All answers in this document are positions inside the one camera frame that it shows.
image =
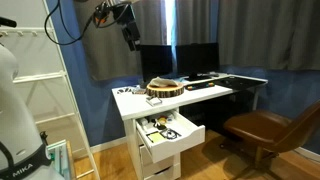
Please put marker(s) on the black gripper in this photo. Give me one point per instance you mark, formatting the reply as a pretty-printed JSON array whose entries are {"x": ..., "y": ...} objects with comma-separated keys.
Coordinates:
[{"x": 125, "y": 16}]

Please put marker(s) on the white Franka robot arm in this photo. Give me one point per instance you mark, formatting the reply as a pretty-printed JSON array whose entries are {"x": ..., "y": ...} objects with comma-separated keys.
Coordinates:
[{"x": 16, "y": 126}]

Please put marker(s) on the white open drawer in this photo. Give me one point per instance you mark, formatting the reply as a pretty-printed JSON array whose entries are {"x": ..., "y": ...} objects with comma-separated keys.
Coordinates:
[{"x": 180, "y": 141}]

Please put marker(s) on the white drawer cabinet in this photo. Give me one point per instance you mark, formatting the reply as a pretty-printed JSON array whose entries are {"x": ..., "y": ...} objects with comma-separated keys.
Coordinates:
[{"x": 160, "y": 168}]

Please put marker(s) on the black computer monitor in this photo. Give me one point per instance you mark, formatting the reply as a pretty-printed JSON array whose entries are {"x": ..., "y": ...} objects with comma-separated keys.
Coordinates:
[
  {"x": 196, "y": 60},
  {"x": 155, "y": 61}
]

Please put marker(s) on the dark grey curtain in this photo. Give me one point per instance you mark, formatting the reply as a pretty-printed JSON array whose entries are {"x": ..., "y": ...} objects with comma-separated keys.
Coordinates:
[
  {"x": 260, "y": 33},
  {"x": 100, "y": 50}
]

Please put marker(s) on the orange connector clip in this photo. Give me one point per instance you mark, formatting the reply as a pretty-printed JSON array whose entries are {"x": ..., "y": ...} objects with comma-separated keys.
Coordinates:
[{"x": 99, "y": 20}]

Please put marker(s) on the black framed eyeglasses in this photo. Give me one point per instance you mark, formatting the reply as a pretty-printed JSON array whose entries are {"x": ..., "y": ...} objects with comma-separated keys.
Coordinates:
[{"x": 124, "y": 90}]

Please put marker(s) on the round wooden log slice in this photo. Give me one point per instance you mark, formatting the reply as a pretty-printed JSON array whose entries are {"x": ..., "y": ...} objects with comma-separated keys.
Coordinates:
[{"x": 165, "y": 92}]

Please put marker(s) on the small white box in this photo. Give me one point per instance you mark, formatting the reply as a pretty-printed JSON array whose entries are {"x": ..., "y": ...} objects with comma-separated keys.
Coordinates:
[{"x": 153, "y": 101}]

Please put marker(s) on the white desk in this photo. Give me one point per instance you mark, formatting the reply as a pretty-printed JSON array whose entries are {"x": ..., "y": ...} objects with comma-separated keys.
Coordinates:
[{"x": 133, "y": 105}]

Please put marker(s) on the yellow tape roll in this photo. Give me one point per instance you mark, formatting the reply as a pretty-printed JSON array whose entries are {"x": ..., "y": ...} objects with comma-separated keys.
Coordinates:
[{"x": 162, "y": 119}]

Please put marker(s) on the small white roll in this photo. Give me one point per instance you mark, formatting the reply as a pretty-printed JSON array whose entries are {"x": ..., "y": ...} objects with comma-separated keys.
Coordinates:
[{"x": 170, "y": 118}]

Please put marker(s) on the small black oval item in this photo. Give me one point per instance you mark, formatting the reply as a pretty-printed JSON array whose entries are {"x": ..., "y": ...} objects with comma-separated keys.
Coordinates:
[{"x": 163, "y": 128}]

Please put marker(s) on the yellow sticky note pad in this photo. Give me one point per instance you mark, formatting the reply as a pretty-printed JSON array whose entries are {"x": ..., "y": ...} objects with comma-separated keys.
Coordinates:
[{"x": 155, "y": 136}]

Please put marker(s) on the white ladder rack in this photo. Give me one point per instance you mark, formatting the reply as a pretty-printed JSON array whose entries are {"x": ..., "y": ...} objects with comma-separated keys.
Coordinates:
[{"x": 40, "y": 77}]

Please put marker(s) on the black desk mat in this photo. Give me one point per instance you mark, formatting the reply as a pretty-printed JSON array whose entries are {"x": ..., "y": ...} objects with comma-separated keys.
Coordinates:
[{"x": 243, "y": 83}]

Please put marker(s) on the teal and white box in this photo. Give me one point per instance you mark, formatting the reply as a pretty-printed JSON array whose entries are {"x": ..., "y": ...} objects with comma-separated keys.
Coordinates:
[{"x": 58, "y": 160}]

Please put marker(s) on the brown leather chair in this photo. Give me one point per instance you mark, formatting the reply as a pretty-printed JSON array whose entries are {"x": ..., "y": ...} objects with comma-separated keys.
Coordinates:
[{"x": 260, "y": 126}]

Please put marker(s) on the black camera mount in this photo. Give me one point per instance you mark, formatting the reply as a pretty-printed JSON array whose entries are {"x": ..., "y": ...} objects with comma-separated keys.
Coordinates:
[{"x": 6, "y": 22}]

